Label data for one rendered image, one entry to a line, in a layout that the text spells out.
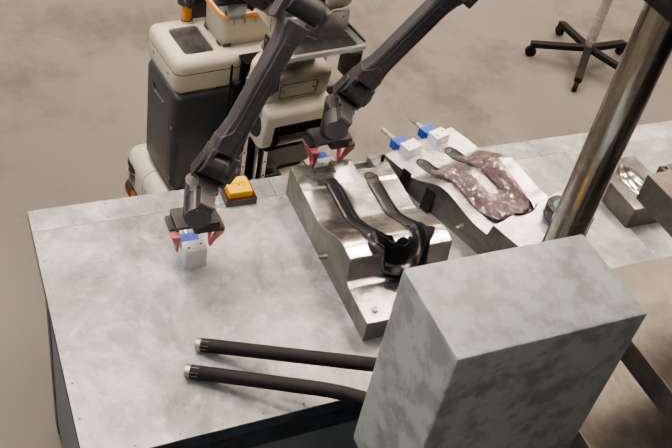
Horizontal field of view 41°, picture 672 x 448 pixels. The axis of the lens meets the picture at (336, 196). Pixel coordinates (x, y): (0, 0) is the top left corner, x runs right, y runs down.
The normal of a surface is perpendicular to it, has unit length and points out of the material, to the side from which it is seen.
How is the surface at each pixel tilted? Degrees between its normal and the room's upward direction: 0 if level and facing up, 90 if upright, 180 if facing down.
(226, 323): 0
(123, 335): 0
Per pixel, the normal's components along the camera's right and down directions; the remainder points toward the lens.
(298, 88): 0.46, 0.73
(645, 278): 0.16, -0.74
